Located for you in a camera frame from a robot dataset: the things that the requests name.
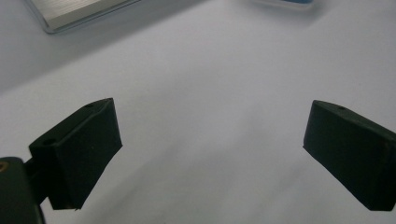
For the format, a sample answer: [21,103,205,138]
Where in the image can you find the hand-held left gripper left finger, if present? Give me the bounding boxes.
[24,97,123,211]

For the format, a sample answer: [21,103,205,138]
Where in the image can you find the clear-edged silver box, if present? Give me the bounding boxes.
[23,0,144,35]

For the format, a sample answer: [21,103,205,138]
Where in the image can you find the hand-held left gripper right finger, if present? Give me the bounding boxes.
[303,99,396,213]

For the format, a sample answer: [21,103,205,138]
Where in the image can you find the clear box with blue inside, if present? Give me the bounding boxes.
[252,0,319,11]

